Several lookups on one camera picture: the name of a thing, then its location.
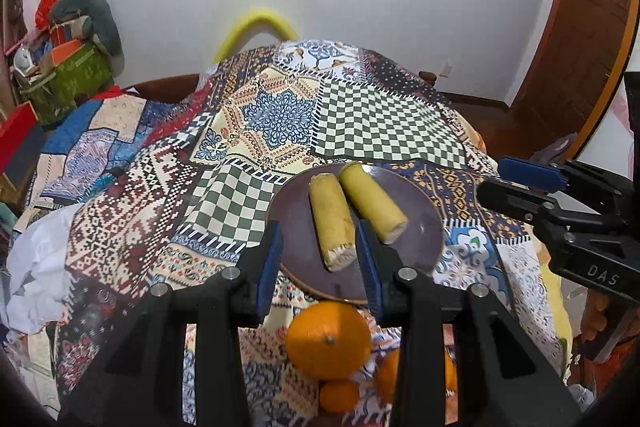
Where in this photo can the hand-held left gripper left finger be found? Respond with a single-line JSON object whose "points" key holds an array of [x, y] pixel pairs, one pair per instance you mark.
{"points": [[267, 267]]}

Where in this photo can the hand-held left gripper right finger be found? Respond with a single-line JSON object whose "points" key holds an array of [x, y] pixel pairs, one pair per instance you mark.
{"points": [[369, 269]]}

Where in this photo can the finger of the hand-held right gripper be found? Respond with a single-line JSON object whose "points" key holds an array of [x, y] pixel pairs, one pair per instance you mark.
{"points": [[530, 173], [505, 197]]}

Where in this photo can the dark brown round plate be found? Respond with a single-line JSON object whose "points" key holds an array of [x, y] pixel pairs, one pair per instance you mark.
{"points": [[300, 247]]}

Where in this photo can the yellow banana piece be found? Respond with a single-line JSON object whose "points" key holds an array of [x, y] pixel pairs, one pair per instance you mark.
{"points": [[370, 197], [327, 217]]}

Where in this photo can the large orange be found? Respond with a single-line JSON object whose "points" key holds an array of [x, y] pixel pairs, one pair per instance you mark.
{"points": [[387, 377], [320, 347]]}

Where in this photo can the small tangerine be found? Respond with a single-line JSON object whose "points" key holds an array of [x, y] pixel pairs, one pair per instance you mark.
{"points": [[340, 397]]}

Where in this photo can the patchwork printed blanket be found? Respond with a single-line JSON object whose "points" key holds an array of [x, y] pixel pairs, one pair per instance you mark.
{"points": [[380, 127]]}

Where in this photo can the wooden door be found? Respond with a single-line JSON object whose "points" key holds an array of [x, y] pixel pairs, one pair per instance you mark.
{"points": [[585, 32]]}

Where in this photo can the white crumpled cloth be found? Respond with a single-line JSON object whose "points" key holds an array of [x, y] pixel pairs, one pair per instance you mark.
{"points": [[40, 257]]}

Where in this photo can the green storage box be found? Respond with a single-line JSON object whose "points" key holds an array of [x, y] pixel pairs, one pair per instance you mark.
{"points": [[75, 74]]}

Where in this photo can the red box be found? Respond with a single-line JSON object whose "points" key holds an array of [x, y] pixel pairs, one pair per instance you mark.
{"points": [[15, 132]]}

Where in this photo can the orange cardboard box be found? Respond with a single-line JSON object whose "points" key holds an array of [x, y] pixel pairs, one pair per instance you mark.
{"points": [[65, 52]]}

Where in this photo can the white plastic object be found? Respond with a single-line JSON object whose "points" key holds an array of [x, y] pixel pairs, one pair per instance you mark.
{"points": [[24, 62]]}

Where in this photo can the white wall socket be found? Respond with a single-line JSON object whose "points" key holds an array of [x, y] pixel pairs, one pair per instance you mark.
{"points": [[445, 70]]}

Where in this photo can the wooden bed frame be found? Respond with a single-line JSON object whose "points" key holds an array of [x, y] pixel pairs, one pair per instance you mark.
{"points": [[160, 84]]}

